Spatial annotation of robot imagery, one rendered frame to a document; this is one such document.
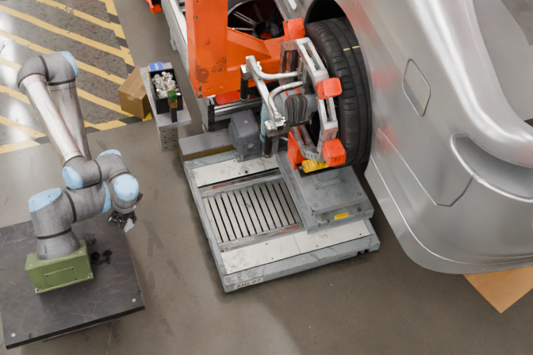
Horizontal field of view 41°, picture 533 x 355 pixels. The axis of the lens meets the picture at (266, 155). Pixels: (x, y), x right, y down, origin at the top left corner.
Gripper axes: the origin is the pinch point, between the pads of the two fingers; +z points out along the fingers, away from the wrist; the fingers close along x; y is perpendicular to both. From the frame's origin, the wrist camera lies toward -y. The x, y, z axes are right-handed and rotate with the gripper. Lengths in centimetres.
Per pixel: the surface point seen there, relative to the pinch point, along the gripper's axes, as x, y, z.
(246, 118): 12, -92, 23
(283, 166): 41, -91, 40
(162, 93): -28, -73, 15
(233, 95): -5, -113, 41
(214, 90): -8, -89, 11
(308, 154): 50, -71, -13
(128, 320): 20, 18, 59
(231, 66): -6, -98, -2
